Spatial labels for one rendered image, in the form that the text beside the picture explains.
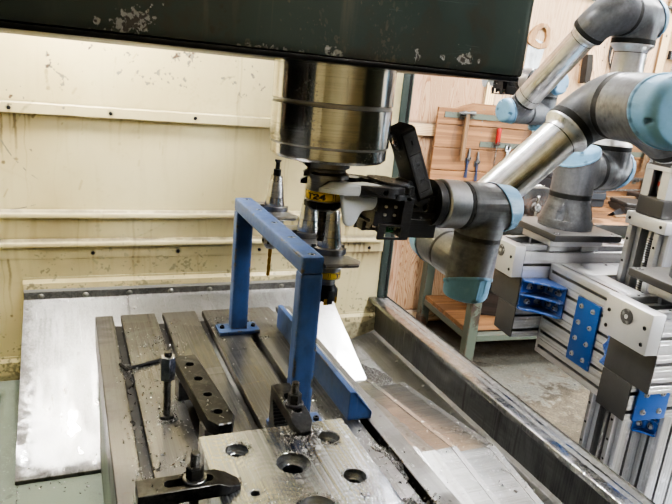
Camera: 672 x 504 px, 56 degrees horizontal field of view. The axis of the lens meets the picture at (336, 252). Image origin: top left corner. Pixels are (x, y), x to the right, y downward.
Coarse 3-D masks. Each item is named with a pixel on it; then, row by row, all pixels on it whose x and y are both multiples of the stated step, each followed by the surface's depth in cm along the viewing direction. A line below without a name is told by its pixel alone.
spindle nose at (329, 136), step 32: (288, 64) 77; (320, 64) 74; (288, 96) 77; (320, 96) 75; (352, 96) 76; (384, 96) 78; (288, 128) 78; (320, 128) 76; (352, 128) 77; (384, 128) 80; (320, 160) 78; (352, 160) 78; (384, 160) 83
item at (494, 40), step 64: (0, 0) 56; (64, 0) 57; (128, 0) 59; (192, 0) 62; (256, 0) 64; (320, 0) 66; (384, 0) 69; (448, 0) 72; (512, 0) 75; (384, 64) 71; (448, 64) 74; (512, 64) 77
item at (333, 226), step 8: (328, 216) 110; (336, 216) 110; (328, 224) 110; (336, 224) 110; (328, 232) 110; (336, 232) 110; (328, 240) 110; (336, 240) 110; (328, 248) 110; (336, 248) 111
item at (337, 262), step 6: (324, 258) 108; (330, 258) 108; (336, 258) 109; (342, 258) 109; (348, 258) 109; (324, 264) 105; (330, 264) 105; (336, 264) 105; (342, 264) 106; (348, 264) 106; (354, 264) 106
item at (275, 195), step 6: (270, 180) 139; (276, 180) 139; (282, 180) 140; (270, 186) 139; (276, 186) 139; (282, 186) 140; (270, 192) 139; (276, 192) 139; (282, 192) 140; (270, 198) 139; (276, 198) 139; (282, 198) 140; (270, 204) 139; (276, 204) 139; (282, 204) 140
